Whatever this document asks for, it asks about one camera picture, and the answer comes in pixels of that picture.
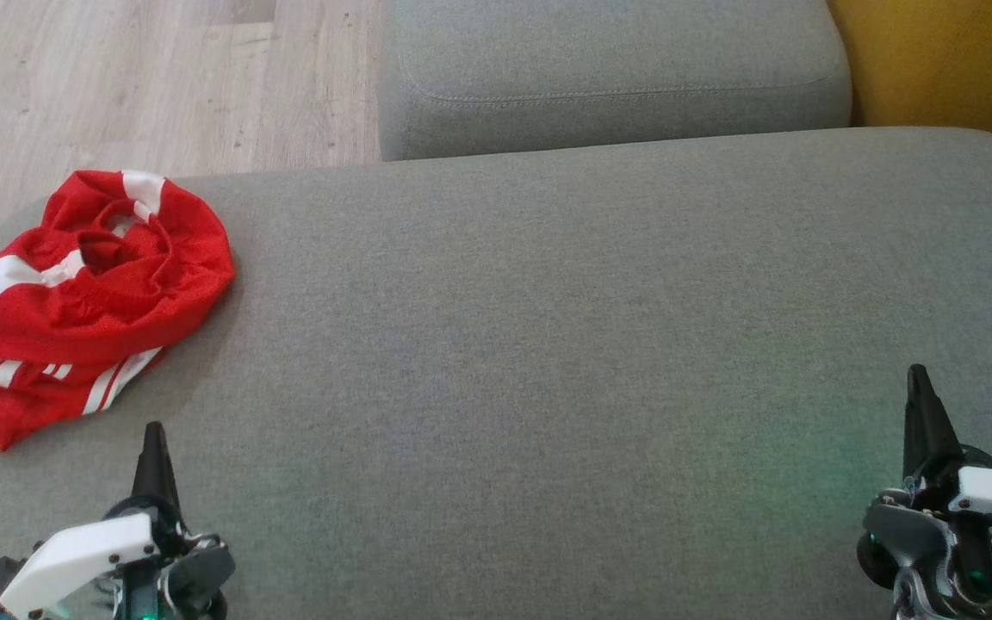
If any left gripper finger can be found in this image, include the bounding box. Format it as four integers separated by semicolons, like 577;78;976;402
132;421;181;518

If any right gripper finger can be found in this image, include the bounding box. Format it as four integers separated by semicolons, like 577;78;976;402
903;364;963;483

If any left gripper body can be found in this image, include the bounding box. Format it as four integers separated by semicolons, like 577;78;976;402
0;504;236;620

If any red shirt with white band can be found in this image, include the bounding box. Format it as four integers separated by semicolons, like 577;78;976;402
0;169;236;369

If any mustard yellow upholstered furniture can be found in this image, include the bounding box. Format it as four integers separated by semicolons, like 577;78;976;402
827;0;992;157

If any grey fabric sofa seat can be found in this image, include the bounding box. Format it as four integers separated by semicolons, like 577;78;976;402
0;127;992;620

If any grey sofa cushion block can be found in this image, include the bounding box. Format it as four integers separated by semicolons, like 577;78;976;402
378;0;853;162

